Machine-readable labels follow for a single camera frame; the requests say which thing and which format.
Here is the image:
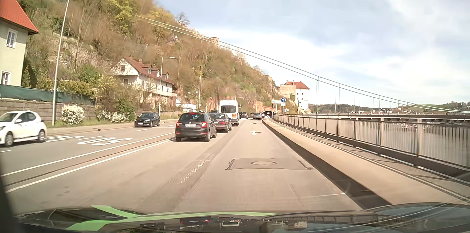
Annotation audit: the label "road markings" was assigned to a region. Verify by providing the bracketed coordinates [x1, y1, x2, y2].
[0, 119, 263, 193]

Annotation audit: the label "white building with red roof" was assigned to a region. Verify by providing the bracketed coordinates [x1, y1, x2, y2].
[279, 81, 310, 113]

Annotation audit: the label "cream house with red roof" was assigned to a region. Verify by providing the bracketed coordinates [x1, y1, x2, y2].
[0, 0, 39, 87]

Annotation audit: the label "white low building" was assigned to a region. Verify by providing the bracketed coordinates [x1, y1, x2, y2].
[176, 98, 198, 113]

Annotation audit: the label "grey asphalt road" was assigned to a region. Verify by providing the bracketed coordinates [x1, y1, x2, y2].
[0, 118, 362, 214]

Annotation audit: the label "queue of cars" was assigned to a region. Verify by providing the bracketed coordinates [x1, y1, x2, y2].
[239, 111, 270, 120]

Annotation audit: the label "white van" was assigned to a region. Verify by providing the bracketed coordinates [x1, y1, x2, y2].
[219, 100, 240, 127]

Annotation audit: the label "stone wall with green fence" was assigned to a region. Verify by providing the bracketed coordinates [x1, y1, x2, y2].
[0, 84, 97, 123]

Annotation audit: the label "suspension bridge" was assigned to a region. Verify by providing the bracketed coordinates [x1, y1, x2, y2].
[135, 15, 470, 123]

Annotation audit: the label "tall grey lamp post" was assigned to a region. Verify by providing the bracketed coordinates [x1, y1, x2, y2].
[51, 0, 91, 126]

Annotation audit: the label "white car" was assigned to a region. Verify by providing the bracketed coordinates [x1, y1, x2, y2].
[0, 110, 47, 148]

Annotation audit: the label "white house with brown roof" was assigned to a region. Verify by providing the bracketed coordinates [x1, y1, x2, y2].
[110, 57, 178, 109]

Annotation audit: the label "pale concrete pavement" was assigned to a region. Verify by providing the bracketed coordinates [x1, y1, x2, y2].
[263, 118, 470, 210]

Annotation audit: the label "dark grey estate car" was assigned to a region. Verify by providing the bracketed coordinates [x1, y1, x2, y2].
[175, 112, 217, 142]

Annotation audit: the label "grey metal railing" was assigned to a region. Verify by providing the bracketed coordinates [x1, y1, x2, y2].
[273, 113, 470, 170]

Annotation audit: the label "stone tunnel gateway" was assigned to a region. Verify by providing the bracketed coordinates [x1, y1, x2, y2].
[253, 100, 282, 117]

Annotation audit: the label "row of white flowering bushes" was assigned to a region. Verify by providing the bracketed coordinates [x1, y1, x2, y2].
[95, 105, 131, 124]

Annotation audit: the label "black car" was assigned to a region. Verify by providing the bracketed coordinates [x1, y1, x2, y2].
[134, 112, 161, 128]

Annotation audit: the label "white flowering bush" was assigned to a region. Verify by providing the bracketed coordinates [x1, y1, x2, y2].
[60, 105, 85, 126]

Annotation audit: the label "wooded hillside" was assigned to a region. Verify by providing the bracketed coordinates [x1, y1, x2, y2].
[4, 0, 283, 113]

